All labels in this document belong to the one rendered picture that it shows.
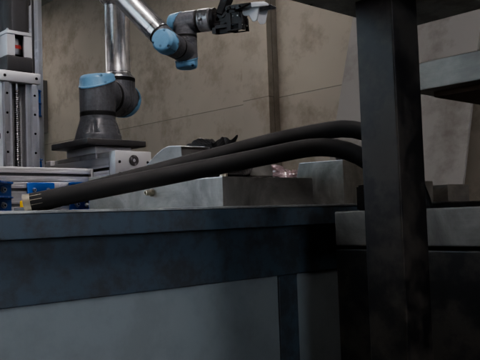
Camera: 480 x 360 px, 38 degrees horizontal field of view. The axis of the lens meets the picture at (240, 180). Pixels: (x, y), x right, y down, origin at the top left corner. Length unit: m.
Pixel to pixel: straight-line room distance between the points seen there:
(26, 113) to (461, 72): 1.44
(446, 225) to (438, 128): 3.17
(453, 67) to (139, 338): 0.68
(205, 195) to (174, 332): 0.34
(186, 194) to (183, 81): 5.28
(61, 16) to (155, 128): 2.39
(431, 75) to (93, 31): 7.00
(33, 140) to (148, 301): 1.23
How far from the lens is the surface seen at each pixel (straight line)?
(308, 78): 5.53
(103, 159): 2.15
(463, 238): 1.08
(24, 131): 2.26
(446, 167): 4.12
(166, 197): 1.46
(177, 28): 2.35
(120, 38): 2.45
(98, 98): 2.27
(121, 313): 1.06
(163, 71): 6.92
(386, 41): 0.94
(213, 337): 1.17
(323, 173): 1.70
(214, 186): 1.34
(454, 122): 4.21
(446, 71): 1.23
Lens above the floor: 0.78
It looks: 3 degrees up
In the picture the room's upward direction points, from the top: 2 degrees counter-clockwise
